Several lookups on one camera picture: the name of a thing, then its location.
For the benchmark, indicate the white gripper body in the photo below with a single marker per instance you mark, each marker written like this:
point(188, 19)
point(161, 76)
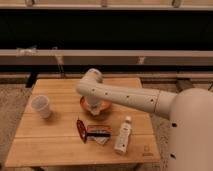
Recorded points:
point(94, 107)

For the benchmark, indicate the orange ceramic bowl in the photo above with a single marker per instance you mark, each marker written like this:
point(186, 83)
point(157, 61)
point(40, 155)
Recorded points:
point(105, 106)

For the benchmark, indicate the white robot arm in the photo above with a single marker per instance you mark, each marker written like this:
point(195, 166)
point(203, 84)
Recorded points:
point(190, 114)

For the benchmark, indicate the red chili pepper toy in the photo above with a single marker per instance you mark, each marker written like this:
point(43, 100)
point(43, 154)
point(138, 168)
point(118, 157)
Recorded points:
point(82, 130)

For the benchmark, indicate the small white packet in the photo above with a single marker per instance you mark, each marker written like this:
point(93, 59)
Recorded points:
point(101, 140)

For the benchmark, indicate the white plastic bottle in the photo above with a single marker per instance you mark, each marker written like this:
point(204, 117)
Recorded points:
point(122, 139)

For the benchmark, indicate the white paper cup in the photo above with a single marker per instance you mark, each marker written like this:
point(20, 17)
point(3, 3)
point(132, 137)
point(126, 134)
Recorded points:
point(41, 105)

